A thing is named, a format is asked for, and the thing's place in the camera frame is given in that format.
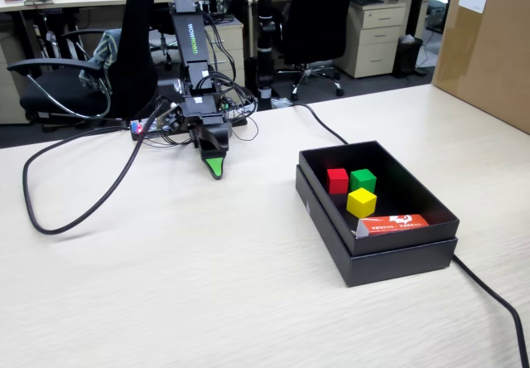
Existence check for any beige drawer cabinet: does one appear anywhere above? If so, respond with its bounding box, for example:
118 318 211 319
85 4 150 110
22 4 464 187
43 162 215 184
202 14 246 88

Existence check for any thick black long cable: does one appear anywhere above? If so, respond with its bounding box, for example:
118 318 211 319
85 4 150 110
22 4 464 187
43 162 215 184
284 101 530 368

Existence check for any red wooden cube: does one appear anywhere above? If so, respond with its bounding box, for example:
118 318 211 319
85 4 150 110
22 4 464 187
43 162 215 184
325 167 349 196

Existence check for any orange paper carton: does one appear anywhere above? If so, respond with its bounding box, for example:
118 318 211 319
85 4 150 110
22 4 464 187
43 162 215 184
351 214 431 240

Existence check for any black trash bin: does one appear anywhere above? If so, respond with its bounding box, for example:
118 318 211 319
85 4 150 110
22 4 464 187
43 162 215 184
391 34 425 80

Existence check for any black cardboard box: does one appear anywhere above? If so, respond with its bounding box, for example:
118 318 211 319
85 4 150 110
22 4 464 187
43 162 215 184
298 139 461 258

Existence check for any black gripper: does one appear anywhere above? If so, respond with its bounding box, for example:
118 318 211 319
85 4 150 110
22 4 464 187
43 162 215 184
181 94 233 181

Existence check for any black open box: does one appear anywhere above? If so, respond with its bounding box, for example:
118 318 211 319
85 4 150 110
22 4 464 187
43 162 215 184
294 164 460 288

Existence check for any black high-back office chair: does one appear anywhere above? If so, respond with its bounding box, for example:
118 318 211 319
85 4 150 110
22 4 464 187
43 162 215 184
6 0 161 133

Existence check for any controller board with red LED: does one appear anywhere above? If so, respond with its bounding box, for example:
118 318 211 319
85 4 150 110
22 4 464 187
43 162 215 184
128 118 163 142

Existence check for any green wooden cube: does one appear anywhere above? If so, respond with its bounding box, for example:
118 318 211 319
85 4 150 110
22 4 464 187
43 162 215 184
349 168 378 195

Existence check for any black mesh office chair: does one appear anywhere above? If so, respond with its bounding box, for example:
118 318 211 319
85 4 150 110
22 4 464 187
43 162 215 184
274 0 359 102

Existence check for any black vertical pole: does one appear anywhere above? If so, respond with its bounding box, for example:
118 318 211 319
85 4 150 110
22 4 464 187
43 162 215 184
254 0 277 101

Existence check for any large brown cardboard box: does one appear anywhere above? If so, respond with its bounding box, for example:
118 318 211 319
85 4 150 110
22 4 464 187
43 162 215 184
430 0 530 135

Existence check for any beige three-drawer cabinet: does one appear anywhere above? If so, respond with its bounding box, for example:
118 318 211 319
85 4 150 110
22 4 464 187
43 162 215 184
332 0 409 80

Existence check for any striped green cloth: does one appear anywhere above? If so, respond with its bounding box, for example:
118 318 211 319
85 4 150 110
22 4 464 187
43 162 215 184
78 27 123 96

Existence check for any thick black looped cable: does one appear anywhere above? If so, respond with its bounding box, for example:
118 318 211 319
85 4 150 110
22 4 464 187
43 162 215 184
21 99 172 236

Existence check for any yellow wooden cube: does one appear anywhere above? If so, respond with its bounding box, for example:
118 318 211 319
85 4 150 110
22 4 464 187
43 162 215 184
345 186 378 220

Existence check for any beige side cabinet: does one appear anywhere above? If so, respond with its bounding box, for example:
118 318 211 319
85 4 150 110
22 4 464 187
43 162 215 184
0 31 31 125

